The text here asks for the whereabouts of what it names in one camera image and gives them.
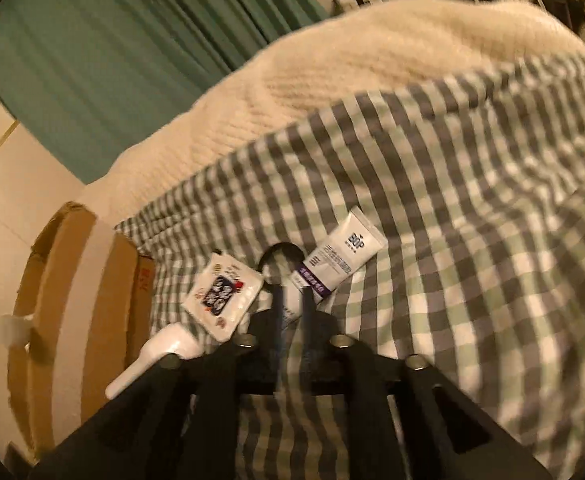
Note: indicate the small white tube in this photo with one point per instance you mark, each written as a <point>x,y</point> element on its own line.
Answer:
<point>287,280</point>

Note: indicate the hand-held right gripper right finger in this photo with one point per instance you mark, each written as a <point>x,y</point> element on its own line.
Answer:
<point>322,350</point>

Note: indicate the white plastic nozzle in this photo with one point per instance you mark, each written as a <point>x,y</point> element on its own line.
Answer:
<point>167,345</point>

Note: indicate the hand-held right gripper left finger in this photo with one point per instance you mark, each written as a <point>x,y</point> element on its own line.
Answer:
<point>260,347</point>

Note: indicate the wide green curtain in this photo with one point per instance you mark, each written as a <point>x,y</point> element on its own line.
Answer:
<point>122,60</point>

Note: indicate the white snack packet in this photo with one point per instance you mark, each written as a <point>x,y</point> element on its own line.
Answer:
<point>222,295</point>

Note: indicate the checked bed sheet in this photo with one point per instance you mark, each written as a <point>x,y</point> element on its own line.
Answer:
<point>472,260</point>

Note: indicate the brown cardboard box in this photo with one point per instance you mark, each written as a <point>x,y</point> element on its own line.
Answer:
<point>107,310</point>

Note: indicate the cream fluffy blanket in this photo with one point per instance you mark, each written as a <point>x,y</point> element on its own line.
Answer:
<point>372,60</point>

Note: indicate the white squeeze tube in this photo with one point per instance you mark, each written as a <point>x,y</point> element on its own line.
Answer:
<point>342,255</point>

